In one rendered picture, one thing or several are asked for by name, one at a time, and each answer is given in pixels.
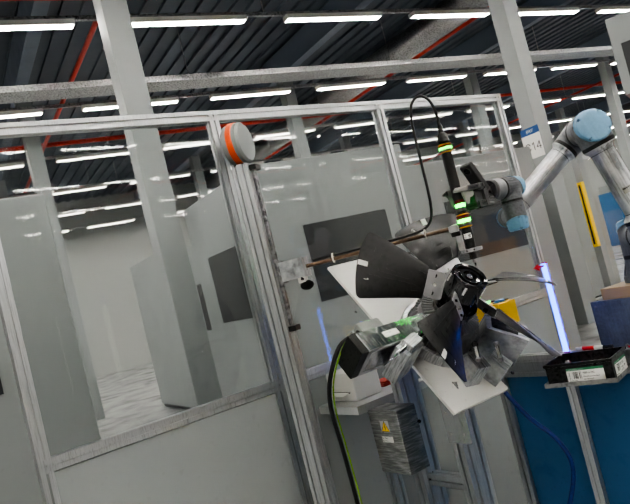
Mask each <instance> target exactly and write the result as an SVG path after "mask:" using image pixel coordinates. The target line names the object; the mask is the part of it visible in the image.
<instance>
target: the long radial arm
mask: <svg viewBox="0 0 630 504"><path fill-rule="evenodd" d="M425 317H426V316H425V315H424V314H423V313H420V314H416V315H413V316H410V317H407V318H404V319H401V320H398V321H395V322H392V323H388V324H385V325H382V326H379V327H376V328H373V329H370V330H367V331H364V332H360V333H357V334H356V335H357V337H358V338H359V339H360V340H361V341H362V343H363V344H364V345H365V346H366V348H367V349H368V350H369V354H368V356H367V358H366V360H365V362H364V364H363V366H362V368H361V370H360V372H359V375H358V376H360V375H363V374H366V373H368V372H371V371H374V370H376V369H379V368H382V367H384V366H383V365H384V364H385V363H387V362H388V361H389V359H390V357H391V355H392V353H393V351H394V349H395V347H396V346H397V345H398V344H400V343H401V342H402V341H403V339H404V338H406V337H407V336H408V335H409V334H410V333H411V332H415V333H417V332H419V331H420V329H419V327H418V324H417V322H419V321H420V320H422V319H423V318H425ZM422 342H423V343H424V345H423V346H427V345H428V343H429V341H428V339H427V338H426V337H425V336H424V337H423V341H422Z"/></svg>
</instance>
